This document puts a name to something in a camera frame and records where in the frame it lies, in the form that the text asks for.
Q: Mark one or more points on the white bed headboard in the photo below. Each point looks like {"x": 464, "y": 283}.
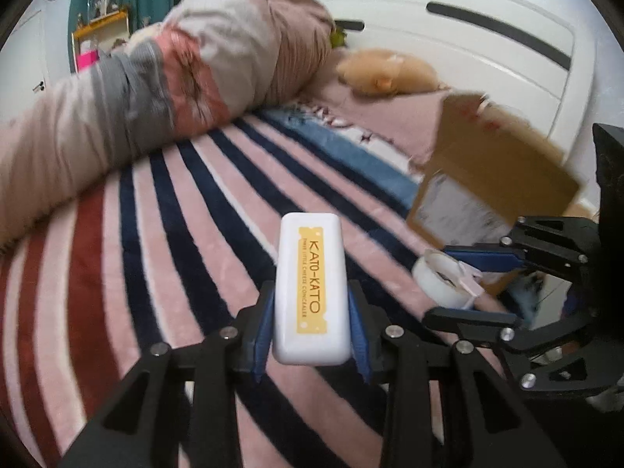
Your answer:
{"x": 532, "y": 57}

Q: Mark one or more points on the striped fleece blanket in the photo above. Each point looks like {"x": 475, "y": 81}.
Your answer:
{"x": 173, "y": 246}

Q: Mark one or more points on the tan plush toy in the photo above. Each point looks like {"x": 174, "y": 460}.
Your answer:
{"x": 382, "y": 72}

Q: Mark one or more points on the white yellow concealer case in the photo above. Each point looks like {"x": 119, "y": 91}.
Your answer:
{"x": 311, "y": 325}

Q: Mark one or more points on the green plush toy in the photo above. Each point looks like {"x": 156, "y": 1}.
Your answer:
{"x": 338, "y": 38}

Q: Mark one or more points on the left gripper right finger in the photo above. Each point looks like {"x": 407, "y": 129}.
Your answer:
{"x": 447, "y": 406}

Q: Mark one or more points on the cardboard box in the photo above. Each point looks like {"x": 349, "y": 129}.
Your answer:
{"x": 488, "y": 168}

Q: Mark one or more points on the pink pillow sheet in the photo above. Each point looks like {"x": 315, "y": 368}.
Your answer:
{"x": 407, "y": 122}

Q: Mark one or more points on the white door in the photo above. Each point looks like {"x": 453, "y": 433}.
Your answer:
{"x": 23, "y": 72}

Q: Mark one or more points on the clear tape dispenser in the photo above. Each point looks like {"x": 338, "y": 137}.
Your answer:
{"x": 448, "y": 282}

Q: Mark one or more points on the rolled striped duvet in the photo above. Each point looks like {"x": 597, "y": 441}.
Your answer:
{"x": 205, "y": 64}

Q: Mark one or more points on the pink bag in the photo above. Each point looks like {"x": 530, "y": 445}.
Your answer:
{"x": 85, "y": 60}

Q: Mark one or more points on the yellow shelf table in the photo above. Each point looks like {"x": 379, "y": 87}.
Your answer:
{"x": 103, "y": 35}

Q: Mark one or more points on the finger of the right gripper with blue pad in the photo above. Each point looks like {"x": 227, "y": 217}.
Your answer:
{"x": 481, "y": 328}
{"x": 488, "y": 257}

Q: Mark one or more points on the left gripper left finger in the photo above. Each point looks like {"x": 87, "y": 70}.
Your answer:
{"x": 138, "y": 425}

